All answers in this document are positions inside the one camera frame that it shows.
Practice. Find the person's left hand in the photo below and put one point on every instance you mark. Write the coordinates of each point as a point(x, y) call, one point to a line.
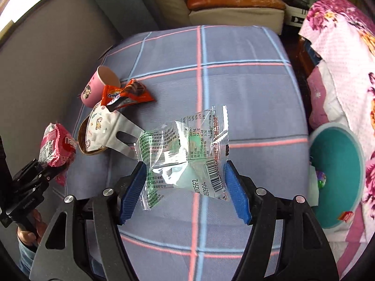
point(31, 234)

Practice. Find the orange snack wrapper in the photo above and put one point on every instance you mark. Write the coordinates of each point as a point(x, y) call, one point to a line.
point(133, 93)

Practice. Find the pink snack packet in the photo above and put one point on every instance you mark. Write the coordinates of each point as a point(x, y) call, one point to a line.
point(58, 149)

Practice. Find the teal trash bin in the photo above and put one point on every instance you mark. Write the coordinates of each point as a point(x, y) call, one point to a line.
point(337, 152)

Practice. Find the clear green plastic wrapper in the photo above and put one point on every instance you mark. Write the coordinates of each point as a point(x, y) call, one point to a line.
point(188, 153)

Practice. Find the white cartoon face mask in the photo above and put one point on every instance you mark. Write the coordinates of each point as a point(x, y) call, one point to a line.
point(103, 127)

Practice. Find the purple plaid cloth cover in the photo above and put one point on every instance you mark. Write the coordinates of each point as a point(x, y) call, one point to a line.
point(188, 235)

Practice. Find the pink cartoon paper cup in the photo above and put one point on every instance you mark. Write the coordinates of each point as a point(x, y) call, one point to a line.
point(102, 77)

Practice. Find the pink floral bed quilt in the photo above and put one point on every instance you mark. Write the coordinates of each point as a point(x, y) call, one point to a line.
point(342, 90)

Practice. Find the white nightstand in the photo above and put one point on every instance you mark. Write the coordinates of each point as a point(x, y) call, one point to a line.
point(296, 11)

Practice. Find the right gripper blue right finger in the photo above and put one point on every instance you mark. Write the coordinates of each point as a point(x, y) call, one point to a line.
point(258, 209)

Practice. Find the grey curtain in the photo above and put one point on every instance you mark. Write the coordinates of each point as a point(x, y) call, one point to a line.
point(128, 17)

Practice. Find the brown woven coaster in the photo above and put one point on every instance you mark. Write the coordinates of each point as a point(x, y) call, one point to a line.
point(82, 140)

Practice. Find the beige sofa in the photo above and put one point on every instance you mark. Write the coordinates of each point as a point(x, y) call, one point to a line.
point(177, 14)

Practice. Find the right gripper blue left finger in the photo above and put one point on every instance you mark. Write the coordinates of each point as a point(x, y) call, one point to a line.
point(112, 209)

